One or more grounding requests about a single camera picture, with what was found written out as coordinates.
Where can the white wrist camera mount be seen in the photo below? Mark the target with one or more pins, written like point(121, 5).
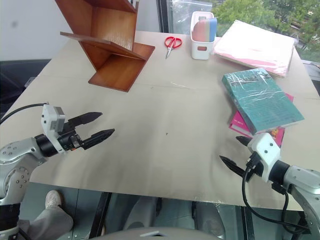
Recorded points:
point(265, 147)
point(48, 117)

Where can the dark window frame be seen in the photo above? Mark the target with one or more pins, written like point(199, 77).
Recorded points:
point(163, 15)

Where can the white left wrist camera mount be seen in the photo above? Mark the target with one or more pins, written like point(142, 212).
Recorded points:
point(48, 117)

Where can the teal plastic-wrapped book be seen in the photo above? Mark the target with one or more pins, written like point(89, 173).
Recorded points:
point(262, 100)

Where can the white plastic storage bin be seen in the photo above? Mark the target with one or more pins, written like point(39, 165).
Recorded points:
point(201, 50)

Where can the grey trouser leg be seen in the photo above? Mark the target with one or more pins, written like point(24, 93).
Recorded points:
point(47, 222)

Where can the blue foam pad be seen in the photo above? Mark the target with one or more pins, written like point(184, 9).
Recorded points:
point(212, 28)

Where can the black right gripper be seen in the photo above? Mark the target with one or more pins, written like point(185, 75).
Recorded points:
point(255, 163)

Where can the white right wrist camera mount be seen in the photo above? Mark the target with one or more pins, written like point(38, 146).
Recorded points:
point(265, 147)

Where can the wooden book stand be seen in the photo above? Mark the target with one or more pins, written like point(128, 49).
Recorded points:
point(112, 30)

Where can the pink foam pad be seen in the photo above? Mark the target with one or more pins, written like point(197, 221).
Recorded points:
point(200, 31)

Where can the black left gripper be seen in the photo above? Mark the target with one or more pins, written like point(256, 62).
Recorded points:
point(68, 138)

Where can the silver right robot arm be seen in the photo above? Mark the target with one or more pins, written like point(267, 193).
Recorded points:
point(303, 182)

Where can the black table leg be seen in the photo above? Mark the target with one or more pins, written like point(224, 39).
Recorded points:
point(100, 215)

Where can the white sneaker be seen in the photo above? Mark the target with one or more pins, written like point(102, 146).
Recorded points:
point(53, 198)

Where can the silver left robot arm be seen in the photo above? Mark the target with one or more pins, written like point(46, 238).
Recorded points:
point(17, 152)

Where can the magenta book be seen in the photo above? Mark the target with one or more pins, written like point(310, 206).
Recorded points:
point(240, 122)

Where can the grey rounded robot torso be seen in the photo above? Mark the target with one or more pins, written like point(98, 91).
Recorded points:
point(155, 235)

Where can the pink paper stack in plastic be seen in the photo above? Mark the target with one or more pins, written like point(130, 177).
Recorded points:
point(255, 45)

